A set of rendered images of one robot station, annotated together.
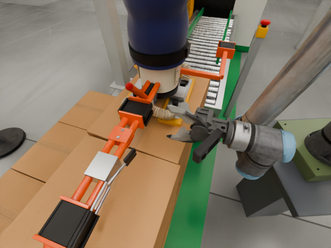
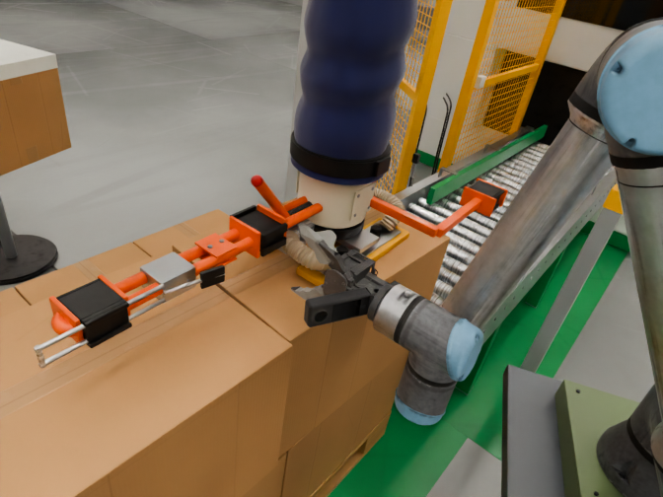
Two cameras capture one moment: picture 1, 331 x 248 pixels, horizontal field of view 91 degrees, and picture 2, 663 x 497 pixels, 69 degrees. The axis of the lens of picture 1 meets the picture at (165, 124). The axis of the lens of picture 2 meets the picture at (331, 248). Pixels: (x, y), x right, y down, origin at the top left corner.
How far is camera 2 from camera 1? 0.46 m
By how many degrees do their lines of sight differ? 20
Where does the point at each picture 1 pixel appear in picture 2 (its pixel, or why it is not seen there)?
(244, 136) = (397, 305)
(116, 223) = (146, 373)
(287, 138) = (462, 329)
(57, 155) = not seen: hidden behind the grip
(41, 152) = (76, 281)
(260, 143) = (416, 324)
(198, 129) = (333, 276)
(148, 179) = (228, 342)
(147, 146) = (255, 300)
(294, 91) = (501, 262)
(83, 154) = not seen: hidden behind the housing
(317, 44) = (525, 192)
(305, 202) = not seen: outside the picture
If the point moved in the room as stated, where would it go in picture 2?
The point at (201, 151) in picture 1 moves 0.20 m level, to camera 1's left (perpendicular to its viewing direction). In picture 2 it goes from (318, 303) to (211, 265)
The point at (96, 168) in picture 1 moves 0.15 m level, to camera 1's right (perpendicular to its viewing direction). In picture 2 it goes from (159, 267) to (237, 296)
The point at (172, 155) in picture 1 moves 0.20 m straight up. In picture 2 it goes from (287, 326) to (297, 243)
